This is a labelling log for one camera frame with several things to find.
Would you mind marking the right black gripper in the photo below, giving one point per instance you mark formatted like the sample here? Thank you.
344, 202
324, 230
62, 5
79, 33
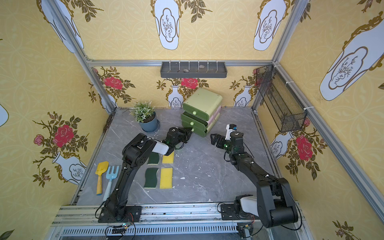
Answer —
221, 142

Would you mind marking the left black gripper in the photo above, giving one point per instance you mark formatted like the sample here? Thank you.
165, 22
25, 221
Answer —
183, 135

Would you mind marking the green drawer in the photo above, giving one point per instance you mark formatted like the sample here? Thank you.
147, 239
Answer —
204, 113
187, 118
201, 128

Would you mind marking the green top drawer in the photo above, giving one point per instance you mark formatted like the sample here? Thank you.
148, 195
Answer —
204, 113

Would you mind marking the yellow foam sponge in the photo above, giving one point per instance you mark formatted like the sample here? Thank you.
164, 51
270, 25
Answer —
168, 159
166, 181

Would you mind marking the green scrub sponge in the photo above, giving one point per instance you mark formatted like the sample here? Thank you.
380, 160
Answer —
154, 159
151, 179

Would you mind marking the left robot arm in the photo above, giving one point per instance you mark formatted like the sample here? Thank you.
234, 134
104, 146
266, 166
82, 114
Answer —
135, 154

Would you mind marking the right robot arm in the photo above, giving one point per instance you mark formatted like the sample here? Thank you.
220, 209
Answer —
274, 203

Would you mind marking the green bottom drawer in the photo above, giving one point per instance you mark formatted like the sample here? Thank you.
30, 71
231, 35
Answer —
201, 128

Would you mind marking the green drawer cabinet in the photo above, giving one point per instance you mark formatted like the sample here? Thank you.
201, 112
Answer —
205, 98

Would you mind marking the potted green plant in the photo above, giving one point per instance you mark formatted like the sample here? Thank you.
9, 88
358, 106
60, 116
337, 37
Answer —
144, 113

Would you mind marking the light blue toy rake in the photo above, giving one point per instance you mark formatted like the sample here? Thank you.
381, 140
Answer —
112, 174

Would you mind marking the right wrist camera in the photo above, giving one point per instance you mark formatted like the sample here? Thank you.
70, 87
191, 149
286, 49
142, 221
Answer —
229, 129

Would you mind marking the grey wall shelf tray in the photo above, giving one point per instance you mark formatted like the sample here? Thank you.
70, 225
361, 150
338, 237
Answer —
193, 69

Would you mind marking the black wire mesh basket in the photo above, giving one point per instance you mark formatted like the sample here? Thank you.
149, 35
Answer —
286, 110

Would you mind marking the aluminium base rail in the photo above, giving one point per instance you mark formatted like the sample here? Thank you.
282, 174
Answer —
85, 222

